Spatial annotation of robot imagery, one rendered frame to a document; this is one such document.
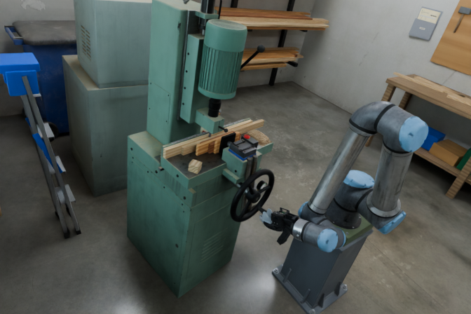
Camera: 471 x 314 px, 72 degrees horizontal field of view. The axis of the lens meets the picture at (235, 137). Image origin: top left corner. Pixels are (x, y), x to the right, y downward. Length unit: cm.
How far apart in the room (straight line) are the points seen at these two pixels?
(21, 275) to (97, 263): 39
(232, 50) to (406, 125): 71
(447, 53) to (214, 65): 336
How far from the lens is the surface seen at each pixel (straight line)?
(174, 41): 154
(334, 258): 192
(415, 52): 454
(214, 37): 137
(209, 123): 155
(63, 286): 222
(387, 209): 167
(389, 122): 127
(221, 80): 141
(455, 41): 437
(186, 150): 155
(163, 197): 174
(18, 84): 182
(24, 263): 238
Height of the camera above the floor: 179
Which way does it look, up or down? 30 degrees down
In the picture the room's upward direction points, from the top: 12 degrees clockwise
